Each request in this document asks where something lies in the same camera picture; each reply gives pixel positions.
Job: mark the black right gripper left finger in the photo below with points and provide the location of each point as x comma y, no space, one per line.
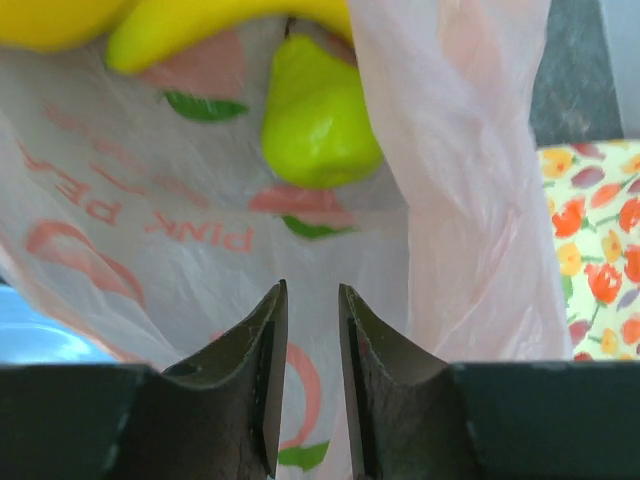
217,413

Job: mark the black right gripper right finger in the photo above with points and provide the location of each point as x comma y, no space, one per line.
405,415

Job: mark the pink translucent plastic bag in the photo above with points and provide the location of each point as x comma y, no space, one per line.
140,211

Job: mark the green fake pear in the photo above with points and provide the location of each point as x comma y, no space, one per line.
316,132

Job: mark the yellow fake banana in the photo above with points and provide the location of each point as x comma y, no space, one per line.
142,33

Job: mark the blue plate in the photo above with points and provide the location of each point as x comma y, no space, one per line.
27,337

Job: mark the yellow floral cloth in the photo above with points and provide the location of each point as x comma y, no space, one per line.
592,191

